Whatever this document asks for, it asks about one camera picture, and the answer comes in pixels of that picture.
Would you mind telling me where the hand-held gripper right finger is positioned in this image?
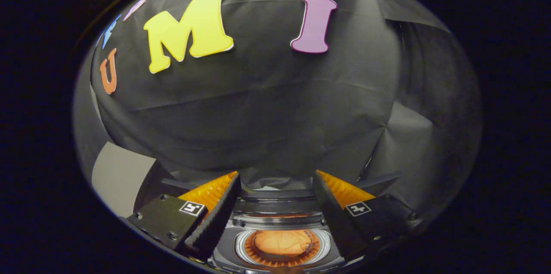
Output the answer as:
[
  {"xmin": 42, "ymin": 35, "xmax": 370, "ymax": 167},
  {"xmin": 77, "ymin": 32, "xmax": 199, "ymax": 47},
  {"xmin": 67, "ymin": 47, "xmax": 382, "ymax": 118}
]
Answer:
[{"xmin": 312, "ymin": 170, "xmax": 419, "ymax": 261}]

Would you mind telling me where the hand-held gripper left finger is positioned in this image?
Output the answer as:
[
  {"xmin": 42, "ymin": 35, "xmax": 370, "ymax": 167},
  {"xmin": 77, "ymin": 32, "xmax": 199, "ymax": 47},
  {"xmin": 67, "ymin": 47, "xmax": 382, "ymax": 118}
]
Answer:
[{"xmin": 126, "ymin": 172, "xmax": 242, "ymax": 262}]

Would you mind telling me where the yellow orange garment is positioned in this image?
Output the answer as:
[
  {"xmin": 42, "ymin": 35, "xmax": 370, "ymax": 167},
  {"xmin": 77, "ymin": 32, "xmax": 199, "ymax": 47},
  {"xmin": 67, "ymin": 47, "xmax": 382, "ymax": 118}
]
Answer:
[{"xmin": 253, "ymin": 229, "xmax": 313, "ymax": 258}]

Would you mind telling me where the dark washing machine lid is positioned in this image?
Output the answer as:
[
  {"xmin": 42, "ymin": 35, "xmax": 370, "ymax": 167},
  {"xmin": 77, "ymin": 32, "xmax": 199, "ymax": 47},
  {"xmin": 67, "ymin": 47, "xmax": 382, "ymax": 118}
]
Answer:
[{"xmin": 235, "ymin": 187, "xmax": 324, "ymax": 219}]

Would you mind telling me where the grey washing machine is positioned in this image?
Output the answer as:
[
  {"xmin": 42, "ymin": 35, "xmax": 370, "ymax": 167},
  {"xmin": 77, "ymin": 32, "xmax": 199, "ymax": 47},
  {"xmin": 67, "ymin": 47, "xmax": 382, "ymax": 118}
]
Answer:
[{"xmin": 209, "ymin": 212, "xmax": 346, "ymax": 274}]

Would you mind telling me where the grey cabinet with dark top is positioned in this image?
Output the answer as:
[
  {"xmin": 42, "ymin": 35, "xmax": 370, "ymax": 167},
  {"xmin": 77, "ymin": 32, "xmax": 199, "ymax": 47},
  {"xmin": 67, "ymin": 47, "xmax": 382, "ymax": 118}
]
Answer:
[{"xmin": 91, "ymin": 142, "xmax": 192, "ymax": 219}]

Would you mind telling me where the black backdrop cloth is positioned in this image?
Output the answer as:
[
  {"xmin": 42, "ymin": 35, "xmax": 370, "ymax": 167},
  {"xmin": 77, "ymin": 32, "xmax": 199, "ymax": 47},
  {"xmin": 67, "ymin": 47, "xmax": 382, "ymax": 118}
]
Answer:
[{"xmin": 72, "ymin": 0, "xmax": 483, "ymax": 223}]

